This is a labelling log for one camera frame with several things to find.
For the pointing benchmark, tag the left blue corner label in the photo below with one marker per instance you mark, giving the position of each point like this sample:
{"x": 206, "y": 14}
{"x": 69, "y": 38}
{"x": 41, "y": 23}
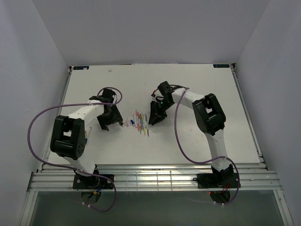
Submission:
{"x": 80, "y": 67}

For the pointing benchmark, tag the grey silver pen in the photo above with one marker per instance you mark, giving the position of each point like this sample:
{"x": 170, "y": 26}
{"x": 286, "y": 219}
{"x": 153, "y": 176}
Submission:
{"x": 141, "y": 123}

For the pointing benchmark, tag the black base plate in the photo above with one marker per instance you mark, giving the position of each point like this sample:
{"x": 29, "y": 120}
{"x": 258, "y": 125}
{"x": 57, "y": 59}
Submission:
{"x": 81, "y": 182}
{"x": 209, "y": 180}

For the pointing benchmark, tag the right blue corner label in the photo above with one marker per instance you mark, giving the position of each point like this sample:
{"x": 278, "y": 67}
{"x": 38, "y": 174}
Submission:
{"x": 221, "y": 65}

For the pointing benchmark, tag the yellow pen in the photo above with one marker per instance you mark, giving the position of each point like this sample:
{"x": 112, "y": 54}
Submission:
{"x": 144, "y": 127}

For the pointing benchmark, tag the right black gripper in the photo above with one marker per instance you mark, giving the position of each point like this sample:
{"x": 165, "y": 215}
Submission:
{"x": 156, "y": 114}

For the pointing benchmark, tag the blue capped white pen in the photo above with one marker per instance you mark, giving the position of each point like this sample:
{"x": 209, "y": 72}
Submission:
{"x": 134, "y": 120}

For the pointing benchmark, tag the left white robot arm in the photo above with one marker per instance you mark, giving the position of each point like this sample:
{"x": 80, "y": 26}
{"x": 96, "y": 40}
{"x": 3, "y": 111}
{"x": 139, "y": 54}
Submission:
{"x": 70, "y": 133}

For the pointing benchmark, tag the blue corner label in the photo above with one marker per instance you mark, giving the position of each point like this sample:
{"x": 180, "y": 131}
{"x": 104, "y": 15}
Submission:
{"x": 80, "y": 67}
{"x": 221, "y": 65}

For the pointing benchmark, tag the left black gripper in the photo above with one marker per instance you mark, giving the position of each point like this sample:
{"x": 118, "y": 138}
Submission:
{"x": 103, "y": 122}

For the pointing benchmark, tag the aluminium rail frame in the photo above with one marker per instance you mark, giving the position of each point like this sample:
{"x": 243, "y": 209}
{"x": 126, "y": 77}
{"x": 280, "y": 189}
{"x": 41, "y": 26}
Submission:
{"x": 140, "y": 178}

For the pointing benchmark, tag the red pen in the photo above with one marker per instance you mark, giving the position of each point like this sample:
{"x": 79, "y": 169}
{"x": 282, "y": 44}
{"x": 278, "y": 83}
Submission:
{"x": 137, "y": 120}

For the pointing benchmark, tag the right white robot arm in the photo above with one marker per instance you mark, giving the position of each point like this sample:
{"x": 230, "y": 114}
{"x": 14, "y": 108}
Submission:
{"x": 210, "y": 119}

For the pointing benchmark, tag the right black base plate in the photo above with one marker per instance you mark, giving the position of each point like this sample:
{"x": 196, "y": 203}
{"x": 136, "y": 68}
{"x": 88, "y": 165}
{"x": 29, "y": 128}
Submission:
{"x": 209, "y": 180}

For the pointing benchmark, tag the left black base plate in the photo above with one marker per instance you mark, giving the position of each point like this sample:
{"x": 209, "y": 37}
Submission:
{"x": 81, "y": 182}

